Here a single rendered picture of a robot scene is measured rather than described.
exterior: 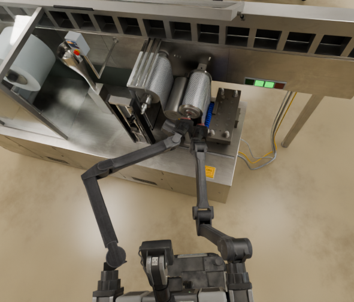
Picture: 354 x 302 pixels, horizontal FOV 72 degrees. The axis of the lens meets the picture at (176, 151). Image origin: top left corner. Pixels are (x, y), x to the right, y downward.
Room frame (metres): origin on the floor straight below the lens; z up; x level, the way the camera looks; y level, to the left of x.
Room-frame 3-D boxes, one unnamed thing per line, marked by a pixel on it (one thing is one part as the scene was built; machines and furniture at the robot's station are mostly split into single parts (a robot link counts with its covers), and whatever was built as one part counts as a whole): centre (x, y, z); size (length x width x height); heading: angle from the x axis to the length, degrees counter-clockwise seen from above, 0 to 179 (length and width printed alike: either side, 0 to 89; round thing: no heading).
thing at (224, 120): (0.80, -0.39, 1.00); 0.40 x 0.16 x 0.06; 147
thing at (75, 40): (1.08, 0.30, 1.66); 0.07 x 0.07 x 0.10; 51
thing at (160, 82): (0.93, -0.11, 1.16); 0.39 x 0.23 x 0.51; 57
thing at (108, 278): (0.02, 0.42, 1.45); 0.09 x 0.08 x 0.12; 76
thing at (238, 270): (-0.10, -0.06, 1.45); 0.09 x 0.08 x 0.12; 76
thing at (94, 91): (1.24, 0.40, 1.19); 0.14 x 0.14 x 0.57
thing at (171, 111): (0.93, -0.12, 1.18); 0.26 x 0.12 x 0.12; 147
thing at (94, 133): (1.29, 0.62, 0.88); 2.52 x 0.66 x 0.04; 57
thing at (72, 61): (1.24, 0.40, 1.50); 0.14 x 0.14 x 0.06
